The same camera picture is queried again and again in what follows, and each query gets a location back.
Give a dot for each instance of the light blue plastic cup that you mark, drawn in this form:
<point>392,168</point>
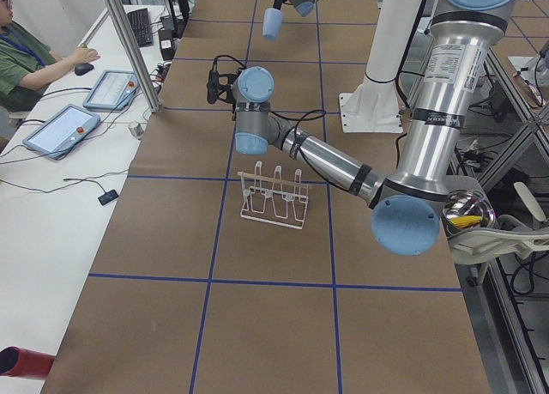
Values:
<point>271,24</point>

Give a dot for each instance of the black keyboard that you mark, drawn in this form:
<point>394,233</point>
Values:
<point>141,26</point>

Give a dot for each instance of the teach pendant tablet far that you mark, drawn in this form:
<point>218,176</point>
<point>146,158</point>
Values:
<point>113,91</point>

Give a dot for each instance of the teach pendant tablet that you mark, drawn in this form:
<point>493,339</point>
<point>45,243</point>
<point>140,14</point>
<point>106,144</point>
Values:
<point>62,132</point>
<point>113,91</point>

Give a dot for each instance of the small silver metal cylinder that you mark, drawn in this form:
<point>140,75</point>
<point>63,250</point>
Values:
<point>135,129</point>

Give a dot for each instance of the black computer mouse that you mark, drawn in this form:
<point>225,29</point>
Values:
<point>83,68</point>

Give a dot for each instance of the teach pendant tablet near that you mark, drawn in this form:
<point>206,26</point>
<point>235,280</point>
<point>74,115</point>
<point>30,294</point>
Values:
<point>62,132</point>

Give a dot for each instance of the seated person green shirt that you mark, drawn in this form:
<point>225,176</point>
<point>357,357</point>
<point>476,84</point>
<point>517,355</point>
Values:
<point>29,66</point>

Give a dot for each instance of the small black puck device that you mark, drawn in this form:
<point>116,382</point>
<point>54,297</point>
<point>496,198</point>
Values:
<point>108,197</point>

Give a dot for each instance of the red cylinder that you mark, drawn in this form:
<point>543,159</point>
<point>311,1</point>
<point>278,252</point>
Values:
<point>25,363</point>

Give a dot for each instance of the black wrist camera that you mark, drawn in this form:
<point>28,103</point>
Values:
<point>219,86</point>

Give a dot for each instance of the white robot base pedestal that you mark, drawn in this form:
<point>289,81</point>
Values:
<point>374,106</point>

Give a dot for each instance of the aluminium frame post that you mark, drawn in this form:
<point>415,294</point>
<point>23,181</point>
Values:
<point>122,26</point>

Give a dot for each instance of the white wire cup holder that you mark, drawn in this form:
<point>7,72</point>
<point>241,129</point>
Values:
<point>274,200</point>

